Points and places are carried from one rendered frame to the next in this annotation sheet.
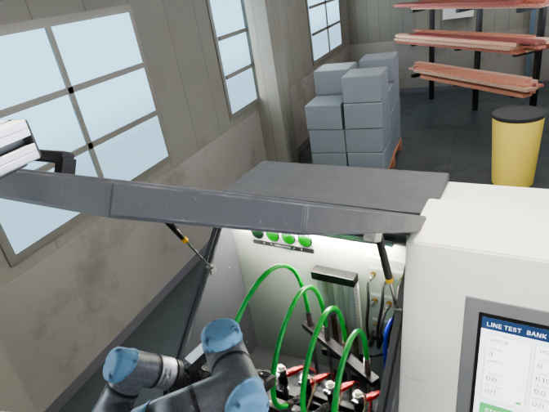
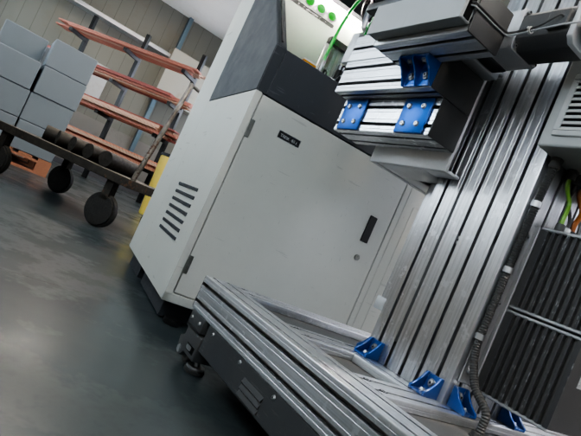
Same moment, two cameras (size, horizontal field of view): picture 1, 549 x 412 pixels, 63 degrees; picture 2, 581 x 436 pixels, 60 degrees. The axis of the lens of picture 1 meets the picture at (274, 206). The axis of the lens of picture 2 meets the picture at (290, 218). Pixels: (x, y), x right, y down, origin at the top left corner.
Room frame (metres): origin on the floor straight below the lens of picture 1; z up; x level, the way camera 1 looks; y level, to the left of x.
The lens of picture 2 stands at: (-0.08, 1.73, 0.40)
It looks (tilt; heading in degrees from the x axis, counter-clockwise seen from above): 2 degrees up; 300
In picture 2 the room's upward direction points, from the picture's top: 24 degrees clockwise
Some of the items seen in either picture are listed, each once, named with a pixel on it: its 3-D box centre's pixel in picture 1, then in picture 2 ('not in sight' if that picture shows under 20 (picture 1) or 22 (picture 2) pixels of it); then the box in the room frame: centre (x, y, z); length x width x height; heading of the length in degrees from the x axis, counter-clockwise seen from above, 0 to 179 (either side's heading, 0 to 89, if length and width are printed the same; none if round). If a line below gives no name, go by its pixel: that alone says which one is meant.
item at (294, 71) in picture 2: not in sight; (348, 118); (0.77, 0.20, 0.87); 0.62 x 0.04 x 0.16; 56
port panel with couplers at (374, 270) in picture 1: (386, 304); not in sight; (1.05, -0.28, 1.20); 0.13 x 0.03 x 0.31; 56
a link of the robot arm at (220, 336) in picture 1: (225, 351); not in sight; (0.64, 0.14, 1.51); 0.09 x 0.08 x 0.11; 17
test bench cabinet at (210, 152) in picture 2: not in sight; (264, 229); (0.99, 0.05, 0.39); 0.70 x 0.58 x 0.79; 56
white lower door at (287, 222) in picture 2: not in sight; (300, 230); (0.76, 0.21, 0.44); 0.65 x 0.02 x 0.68; 56
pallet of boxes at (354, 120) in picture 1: (357, 118); (22, 98); (4.93, -1.10, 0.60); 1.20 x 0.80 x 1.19; 154
